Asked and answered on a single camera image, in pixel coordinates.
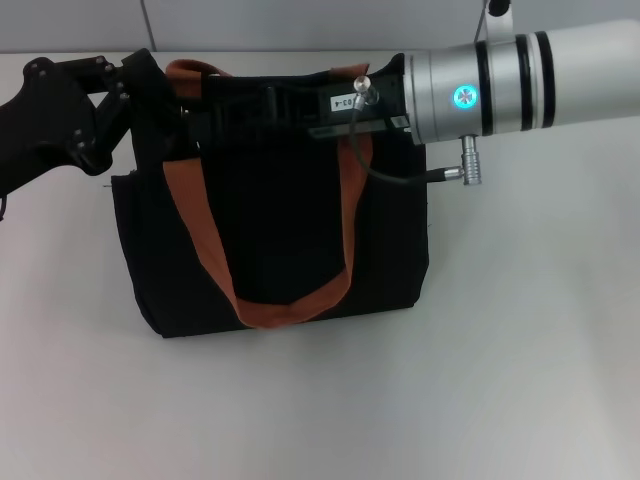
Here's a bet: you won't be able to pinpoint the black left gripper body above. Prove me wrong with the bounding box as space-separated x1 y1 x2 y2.
0 56 110 202

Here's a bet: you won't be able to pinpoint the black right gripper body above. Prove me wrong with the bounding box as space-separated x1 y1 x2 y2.
263 52 415 140

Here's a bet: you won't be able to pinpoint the black food bag orange handles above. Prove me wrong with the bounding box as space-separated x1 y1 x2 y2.
110 52 430 339

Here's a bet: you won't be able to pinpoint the right gripper cable with plugs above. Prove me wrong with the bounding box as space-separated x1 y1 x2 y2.
347 74 482 187

